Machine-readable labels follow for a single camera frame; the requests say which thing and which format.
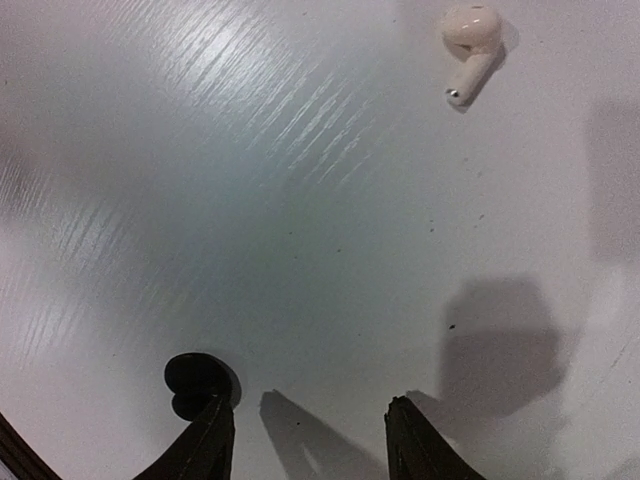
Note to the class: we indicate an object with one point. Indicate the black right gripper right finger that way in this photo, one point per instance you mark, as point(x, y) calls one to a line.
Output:
point(416, 450)

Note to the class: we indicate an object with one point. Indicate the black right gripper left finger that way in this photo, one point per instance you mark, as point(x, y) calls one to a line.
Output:
point(203, 451)

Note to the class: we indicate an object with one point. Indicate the white earbud right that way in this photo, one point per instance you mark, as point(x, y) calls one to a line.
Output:
point(475, 31)

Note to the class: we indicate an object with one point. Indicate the black earbud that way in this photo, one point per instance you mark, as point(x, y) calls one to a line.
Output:
point(195, 379)

